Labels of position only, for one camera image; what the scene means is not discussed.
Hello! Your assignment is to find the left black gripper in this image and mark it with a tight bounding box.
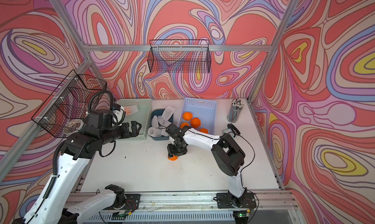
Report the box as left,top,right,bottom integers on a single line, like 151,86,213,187
100,119,142,146

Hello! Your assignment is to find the netted orange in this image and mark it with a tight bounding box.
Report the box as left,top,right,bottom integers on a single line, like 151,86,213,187
199,128,209,134
190,117,201,128
168,155,178,161
122,105,139,116
183,112,193,121

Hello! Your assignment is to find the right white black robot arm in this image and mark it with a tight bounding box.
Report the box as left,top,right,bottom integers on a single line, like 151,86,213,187
166,124,247,208

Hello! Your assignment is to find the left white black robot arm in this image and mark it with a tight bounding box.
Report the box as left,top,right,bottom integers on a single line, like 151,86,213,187
13,109,142,224

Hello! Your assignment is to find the green plastic basket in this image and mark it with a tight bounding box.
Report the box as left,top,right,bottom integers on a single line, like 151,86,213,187
116,99,152,140

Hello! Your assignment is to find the dark teal plastic tub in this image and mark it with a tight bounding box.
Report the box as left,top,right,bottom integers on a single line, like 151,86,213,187
147,106,174,141

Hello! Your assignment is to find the light blue plastic basket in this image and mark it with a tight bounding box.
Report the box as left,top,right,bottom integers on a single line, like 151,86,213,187
177,98,217,135

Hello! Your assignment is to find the cup of pencils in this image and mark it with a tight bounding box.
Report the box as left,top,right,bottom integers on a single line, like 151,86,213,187
227,98,245,123

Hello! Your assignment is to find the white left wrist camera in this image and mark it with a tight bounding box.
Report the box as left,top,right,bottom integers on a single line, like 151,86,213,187
113,106,126,123

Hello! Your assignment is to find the item in left wire basket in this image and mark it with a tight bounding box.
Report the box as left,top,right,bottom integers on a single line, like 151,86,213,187
63,119,84,135

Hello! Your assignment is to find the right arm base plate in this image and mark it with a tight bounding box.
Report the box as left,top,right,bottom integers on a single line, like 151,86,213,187
213,192,257,209

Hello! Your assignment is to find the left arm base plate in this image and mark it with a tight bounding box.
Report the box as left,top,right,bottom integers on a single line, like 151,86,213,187
111,194,141,211

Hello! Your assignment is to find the black wire basket left wall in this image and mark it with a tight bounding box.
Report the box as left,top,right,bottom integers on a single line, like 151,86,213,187
31,71,107,138

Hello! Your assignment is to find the black wire basket wall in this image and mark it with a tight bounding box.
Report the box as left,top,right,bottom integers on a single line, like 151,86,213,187
147,39,212,73
31,71,107,138

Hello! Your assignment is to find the black wire basket back wall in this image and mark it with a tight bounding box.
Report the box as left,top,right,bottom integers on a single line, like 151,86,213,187
147,39,212,73

